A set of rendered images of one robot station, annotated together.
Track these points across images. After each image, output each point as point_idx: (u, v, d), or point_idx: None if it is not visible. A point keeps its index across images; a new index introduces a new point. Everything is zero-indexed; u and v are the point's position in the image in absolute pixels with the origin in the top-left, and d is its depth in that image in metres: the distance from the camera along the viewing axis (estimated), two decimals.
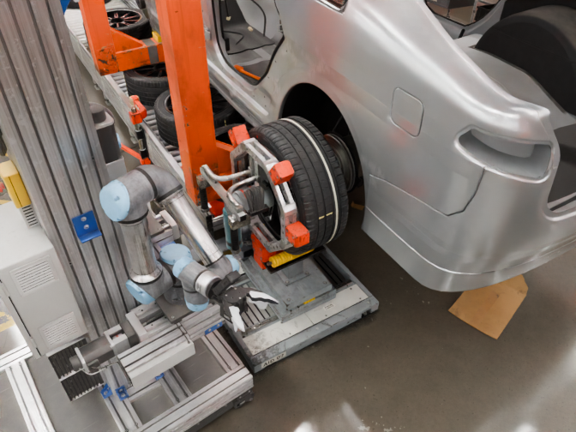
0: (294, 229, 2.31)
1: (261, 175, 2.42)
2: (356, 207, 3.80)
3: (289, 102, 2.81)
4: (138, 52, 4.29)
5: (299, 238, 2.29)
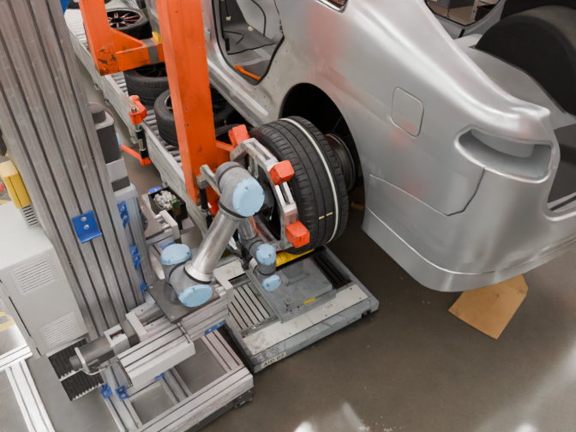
0: (294, 229, 2.31)
1: (261, 175, 2.42)
2: (356, 207, 3.80)
3: (289, 102, 2.81)
4: (138, 52, 4.29)
5: (299, 238, 2.29)
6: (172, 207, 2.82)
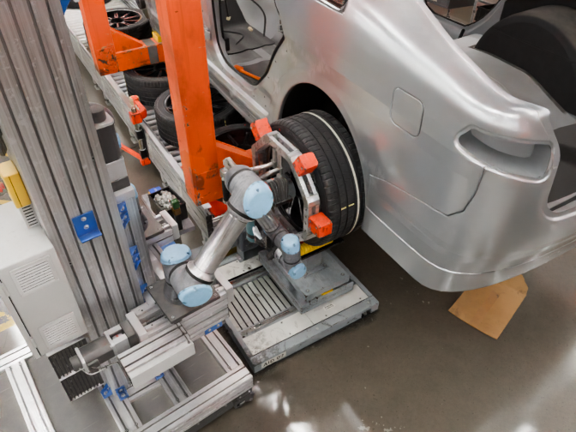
0: (317, 219, 2.36)
1: (284, 167, 2.46)
2: None
3: (289, 102, 2.81)
4: (138, 52, 4.29)
5: (322, 229, 2.33)
6: (172, 207, 2.82)
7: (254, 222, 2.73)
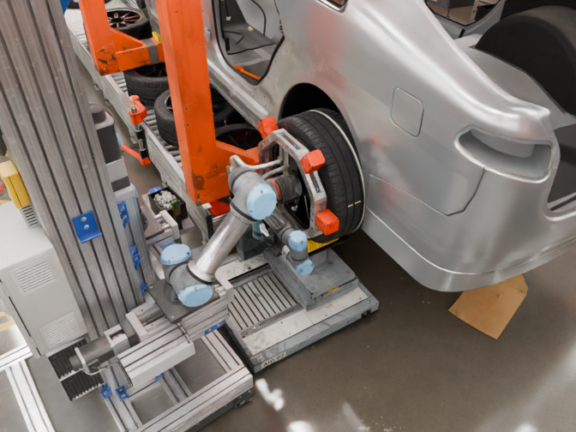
0: (324, 217, 2.37)
1: (291, 165, 2.48)
2: None
3: (289, 102, 2.81)
4: (138, 52, 4.29)
5: (329, 225, 2.35)
6: (172, 207, 2.82)
7: (260, 219, 2.74)
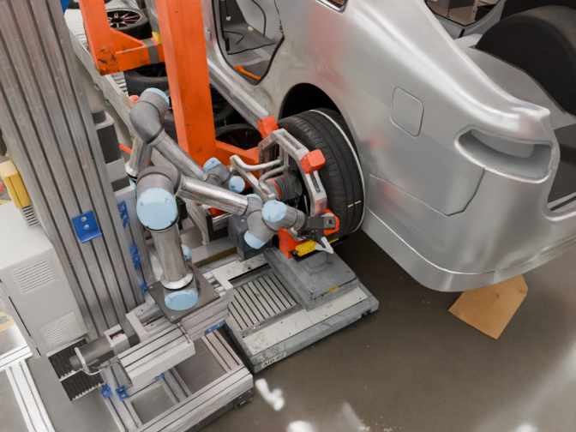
0: None
1: (291, 165, 2.48)
2: None
3: (289, 102, 2.81)
4: (138, 52, 4.29)
5: None
6: None
7: None
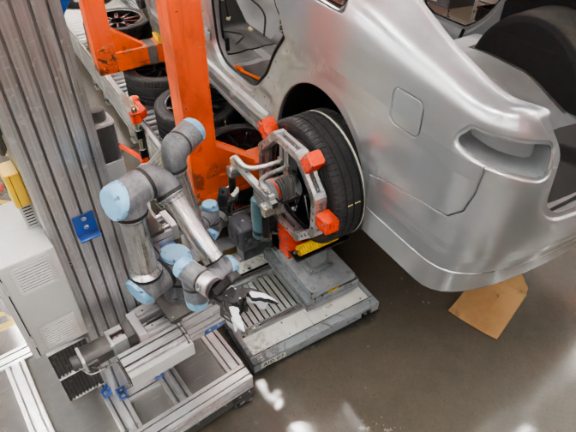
0: (324, 217, 2.37)
1: (291, 165, 2.48)
2: None
3: (289, 102, 2.81)
4: (138, 52, 4.29)
5: (329, 225, 2.35)
6: None
7: (260, 219, 2.74)
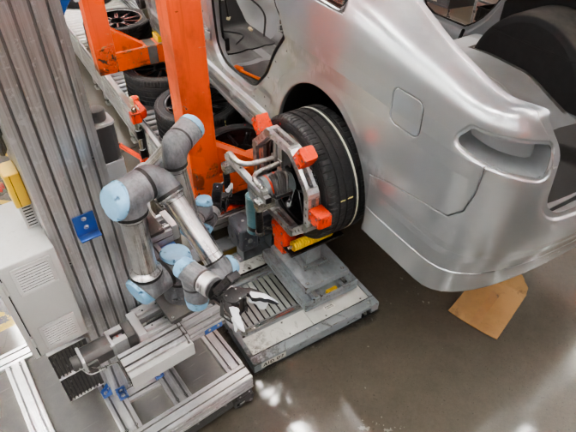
0: (317, 212, 2.40)
1: (285, 160, 2.50)
2: None
3: (289, 102, 2.81)
4: (138, 52, 4.29)
5: (322, 220, 2.37)
6: None
7: (255, 215, 2.77)
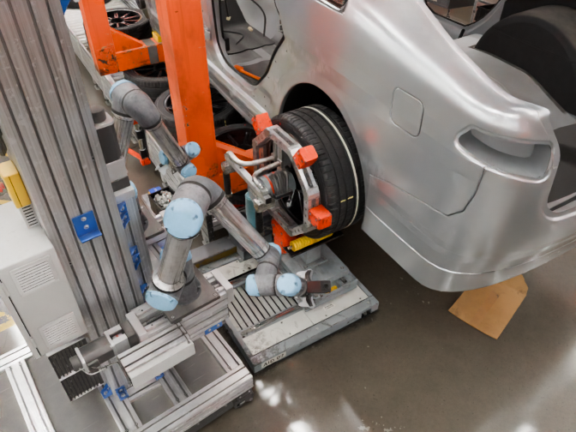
0: (317, 212, 2.40)
1: (285, 160, 2.50)
2: None
3: (289, 102, 2.81)
4: (138, 52, 4.29)
5: (322, 220, 2.37)
6: None
7: (255, 215, 2.77)
